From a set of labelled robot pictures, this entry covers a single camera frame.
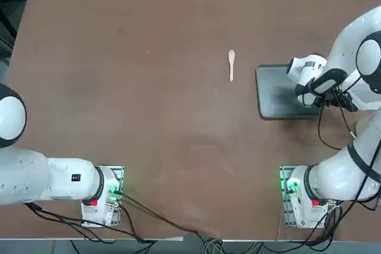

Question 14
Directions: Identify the black cable with white tag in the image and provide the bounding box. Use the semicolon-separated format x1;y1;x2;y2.
333;96;358;140

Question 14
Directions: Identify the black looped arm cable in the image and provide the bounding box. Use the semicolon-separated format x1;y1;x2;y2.
317;105;343;151

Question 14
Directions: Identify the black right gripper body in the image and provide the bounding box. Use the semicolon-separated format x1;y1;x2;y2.
323;89;352;108

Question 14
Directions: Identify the dark grey rectangular tray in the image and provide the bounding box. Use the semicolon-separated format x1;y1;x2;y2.
255;63;324;121

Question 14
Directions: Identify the black base cable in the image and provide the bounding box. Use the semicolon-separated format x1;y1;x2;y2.
117;193;215;240
25;202;155;244

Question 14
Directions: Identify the light wooden spoon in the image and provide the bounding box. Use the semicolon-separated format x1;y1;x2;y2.
228;49;236;83

